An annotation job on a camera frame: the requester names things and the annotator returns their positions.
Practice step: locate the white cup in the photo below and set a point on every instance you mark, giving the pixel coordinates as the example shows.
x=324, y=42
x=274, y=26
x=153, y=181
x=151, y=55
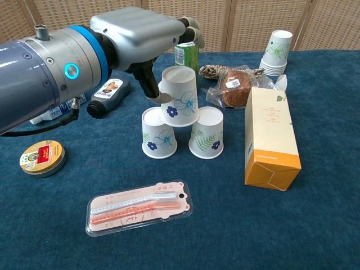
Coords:
x=206, y=135
x=157, y=140
x=180, y=95

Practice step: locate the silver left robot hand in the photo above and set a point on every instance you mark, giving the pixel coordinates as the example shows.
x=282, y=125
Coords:
x=140, y=31

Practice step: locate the pine cone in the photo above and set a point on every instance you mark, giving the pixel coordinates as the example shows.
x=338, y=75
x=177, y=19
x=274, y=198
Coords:
x=211, y=72

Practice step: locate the orange razor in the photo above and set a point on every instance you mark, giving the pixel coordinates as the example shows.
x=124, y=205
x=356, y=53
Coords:
x=126, y=215

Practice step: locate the stack of paper cups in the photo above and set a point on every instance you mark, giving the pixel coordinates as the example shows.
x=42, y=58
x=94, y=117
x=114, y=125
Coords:
x=275, y=53

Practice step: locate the tall green drink can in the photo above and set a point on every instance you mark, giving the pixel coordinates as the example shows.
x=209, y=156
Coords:
x=188, y=56

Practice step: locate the bread in clear bag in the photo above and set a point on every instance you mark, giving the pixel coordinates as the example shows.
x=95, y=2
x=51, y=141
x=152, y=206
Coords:
x=236, y=90

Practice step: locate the black plastic bottle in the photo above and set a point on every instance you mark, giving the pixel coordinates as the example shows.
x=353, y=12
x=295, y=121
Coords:
x=109, y=97

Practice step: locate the round gold tin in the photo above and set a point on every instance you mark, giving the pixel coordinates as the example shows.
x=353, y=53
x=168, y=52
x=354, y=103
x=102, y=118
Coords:
x=42, y=160

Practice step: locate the pink razor blister pack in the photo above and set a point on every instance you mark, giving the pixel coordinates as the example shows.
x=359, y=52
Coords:
x=168, y=215

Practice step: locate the blue carpet table cover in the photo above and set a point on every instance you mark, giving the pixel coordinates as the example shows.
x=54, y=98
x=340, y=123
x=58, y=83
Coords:
x=253, y=225

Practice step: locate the clear plastic packet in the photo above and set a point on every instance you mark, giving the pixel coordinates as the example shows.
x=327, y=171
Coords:
x=277, y=83

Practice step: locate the wicker folding screen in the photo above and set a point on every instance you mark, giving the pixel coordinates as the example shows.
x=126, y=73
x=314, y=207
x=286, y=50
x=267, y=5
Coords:
x=253, y=17

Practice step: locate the beige and orange carton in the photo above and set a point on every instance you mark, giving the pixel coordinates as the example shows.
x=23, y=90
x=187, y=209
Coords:
x=270, y=135

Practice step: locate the white bottle, blue label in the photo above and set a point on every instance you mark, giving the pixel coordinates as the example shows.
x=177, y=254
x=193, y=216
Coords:
x=53, y=113

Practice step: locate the white cup, green fern print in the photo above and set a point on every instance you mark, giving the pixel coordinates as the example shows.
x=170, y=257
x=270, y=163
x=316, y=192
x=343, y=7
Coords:
x=206, y=135

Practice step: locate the white razor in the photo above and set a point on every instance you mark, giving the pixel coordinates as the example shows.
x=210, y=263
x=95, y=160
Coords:
x=126, y=203

